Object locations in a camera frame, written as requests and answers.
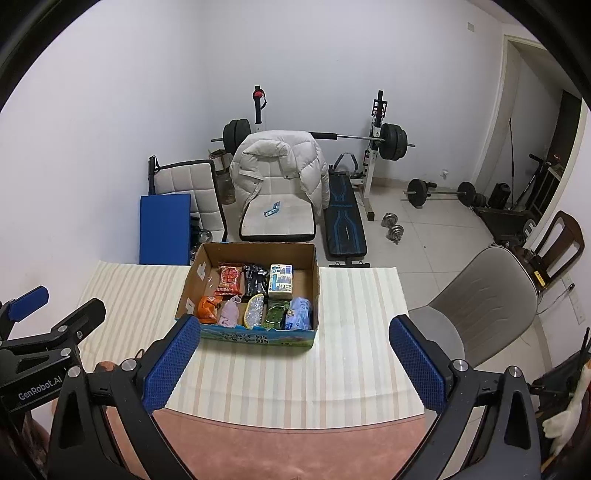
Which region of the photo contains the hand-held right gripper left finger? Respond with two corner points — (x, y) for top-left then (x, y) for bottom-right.
(48, 314), (201, 480)

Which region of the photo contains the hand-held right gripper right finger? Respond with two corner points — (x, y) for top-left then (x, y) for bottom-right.
(389, 315), (541, 480)

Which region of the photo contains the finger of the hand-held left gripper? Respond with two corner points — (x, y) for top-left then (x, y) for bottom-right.
(0, 298), (107, 367)
(0, 286), (49, 342)

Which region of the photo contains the orange snack packet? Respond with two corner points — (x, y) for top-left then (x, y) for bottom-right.
(196, 295), (223, 324)

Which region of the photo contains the purple cloth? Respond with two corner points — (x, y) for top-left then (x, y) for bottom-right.
(217, 296), (242, 328)

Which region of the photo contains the yellow snack packet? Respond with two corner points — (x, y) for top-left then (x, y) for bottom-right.
(243, 293), (267, 329)

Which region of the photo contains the red snack packet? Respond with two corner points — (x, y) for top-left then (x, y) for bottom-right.
(215, 263), (244, 296)

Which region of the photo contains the green wet wipes pack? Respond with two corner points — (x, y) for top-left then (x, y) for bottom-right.
(263, 299), (291, 330)

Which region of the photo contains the black snack packet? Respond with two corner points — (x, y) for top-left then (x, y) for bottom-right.
(243, 264), (270, 296)

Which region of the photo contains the blue face mask pack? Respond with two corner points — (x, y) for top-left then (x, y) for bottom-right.
(281, 296), (313, 330)

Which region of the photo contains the white tissue pack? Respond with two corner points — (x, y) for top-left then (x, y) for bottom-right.
(269, 264), (295, 298)

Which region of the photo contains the cardboard box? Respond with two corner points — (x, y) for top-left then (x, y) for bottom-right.
(174, 242), (320, 348)

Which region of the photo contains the grey shell chair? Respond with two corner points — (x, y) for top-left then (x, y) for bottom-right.
(409, 246), (539, 370)

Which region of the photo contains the striped pink cat tablecloth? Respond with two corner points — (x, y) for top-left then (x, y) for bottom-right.
(28, 261), (428, 480)

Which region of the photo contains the blue folded mat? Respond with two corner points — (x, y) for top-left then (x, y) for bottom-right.
(140, 194), (192, 265)

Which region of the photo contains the black weight bench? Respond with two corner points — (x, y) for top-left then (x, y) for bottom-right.
(322, 154), (370, 267)

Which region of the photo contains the floor barbell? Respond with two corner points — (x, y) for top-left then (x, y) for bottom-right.
(403, 179), (488, 208)

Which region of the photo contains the white power strip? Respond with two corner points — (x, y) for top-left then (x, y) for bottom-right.
(571, 276), (585, 325)

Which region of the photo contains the white cushioned chair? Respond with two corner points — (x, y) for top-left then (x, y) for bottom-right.
(239, 194), (317, 243)

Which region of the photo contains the white quilted folding chair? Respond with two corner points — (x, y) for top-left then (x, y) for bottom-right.
(148, 157), (229, 243)

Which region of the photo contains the dark wooden chair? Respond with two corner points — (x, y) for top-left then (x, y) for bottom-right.
(522, 211), (585, 289)

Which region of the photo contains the white barbell rack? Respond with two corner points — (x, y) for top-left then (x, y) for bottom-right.
(252, 85), (389, 221)

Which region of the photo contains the black scooter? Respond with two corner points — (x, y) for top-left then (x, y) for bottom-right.
(512, 154), (555, 208)

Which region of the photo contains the racked barbell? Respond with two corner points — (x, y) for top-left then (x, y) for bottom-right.
(211, 119), (415, 161)

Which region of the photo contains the white down jacket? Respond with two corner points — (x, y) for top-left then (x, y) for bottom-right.
(229, 130), (329, 217)

